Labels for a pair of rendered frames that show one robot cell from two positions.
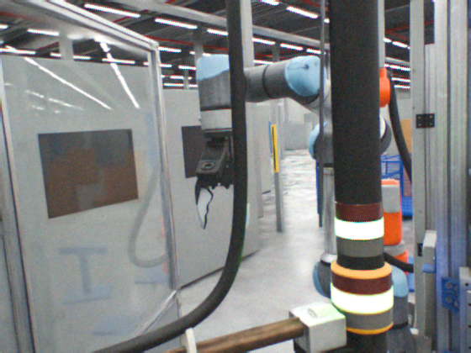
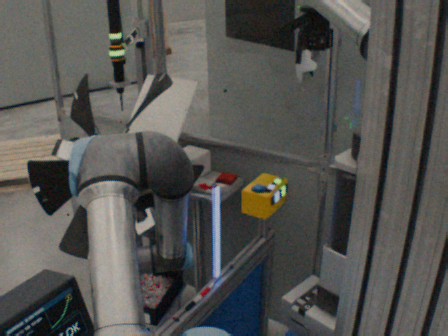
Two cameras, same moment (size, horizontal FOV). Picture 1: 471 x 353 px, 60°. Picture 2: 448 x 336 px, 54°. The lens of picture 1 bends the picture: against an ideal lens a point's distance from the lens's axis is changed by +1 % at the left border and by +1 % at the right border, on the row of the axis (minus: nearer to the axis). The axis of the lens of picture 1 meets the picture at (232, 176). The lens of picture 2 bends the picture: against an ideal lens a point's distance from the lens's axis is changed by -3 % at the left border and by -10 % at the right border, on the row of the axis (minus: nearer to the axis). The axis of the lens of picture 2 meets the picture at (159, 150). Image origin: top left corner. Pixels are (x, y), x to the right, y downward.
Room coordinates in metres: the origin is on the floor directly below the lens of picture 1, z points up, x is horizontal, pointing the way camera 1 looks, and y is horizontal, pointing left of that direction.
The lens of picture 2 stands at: (1.02, -1.31, 1.81)
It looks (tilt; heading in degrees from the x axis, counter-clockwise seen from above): 22 degrees down; 116
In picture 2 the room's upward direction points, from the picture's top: 4 degrees counter-clockwise
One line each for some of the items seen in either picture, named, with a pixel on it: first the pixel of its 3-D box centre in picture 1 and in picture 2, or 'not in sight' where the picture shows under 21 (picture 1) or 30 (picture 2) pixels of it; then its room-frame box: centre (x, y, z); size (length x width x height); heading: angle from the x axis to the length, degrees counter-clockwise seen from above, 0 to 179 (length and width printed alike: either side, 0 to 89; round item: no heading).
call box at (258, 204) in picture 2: not in sight; (264, 197); (0.72, 0.11, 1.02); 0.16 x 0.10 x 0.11; 76
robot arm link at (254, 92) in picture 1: (254, 84); not in sight; (0.92, -0.06, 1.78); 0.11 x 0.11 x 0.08; 44
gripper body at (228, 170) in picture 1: (222, 159); (314, 28); (0.87, 0.02, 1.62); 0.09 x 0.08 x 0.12; 166
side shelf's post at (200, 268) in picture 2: not in sight; (199, 258); (0.32, 0.47, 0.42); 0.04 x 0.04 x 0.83; 76
